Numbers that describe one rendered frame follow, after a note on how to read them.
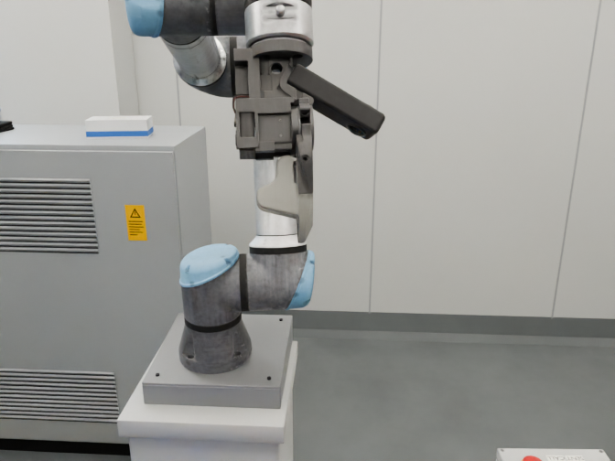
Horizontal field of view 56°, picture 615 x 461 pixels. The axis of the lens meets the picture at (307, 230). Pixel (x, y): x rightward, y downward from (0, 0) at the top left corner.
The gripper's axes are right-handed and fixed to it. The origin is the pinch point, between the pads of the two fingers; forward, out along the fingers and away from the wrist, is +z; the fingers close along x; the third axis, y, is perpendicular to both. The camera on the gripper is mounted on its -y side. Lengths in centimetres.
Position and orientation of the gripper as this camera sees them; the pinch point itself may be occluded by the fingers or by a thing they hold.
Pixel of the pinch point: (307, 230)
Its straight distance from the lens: 62.7
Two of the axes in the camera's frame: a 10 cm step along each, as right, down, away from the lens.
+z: 0.5, 10.0, -0.4
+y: -10.0, 0.4, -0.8
